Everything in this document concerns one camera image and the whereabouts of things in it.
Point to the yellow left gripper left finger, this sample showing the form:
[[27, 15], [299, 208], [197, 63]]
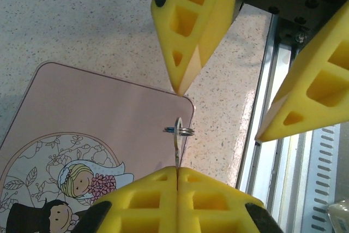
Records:
[[141, 211]]

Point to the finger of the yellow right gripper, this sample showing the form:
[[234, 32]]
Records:
[[215, 12], [321, 99]]

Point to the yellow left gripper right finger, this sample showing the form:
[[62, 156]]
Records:
[[212, 211]]

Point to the small silver key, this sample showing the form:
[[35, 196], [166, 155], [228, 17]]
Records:
[[177, 140]]

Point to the pink wedding cartoon tin box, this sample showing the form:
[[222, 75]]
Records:
[[95, 113]]

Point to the white plastic object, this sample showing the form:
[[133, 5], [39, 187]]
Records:
[[339, 216]]

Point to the aluminium frame rail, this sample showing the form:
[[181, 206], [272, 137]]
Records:
[[261, 124]]

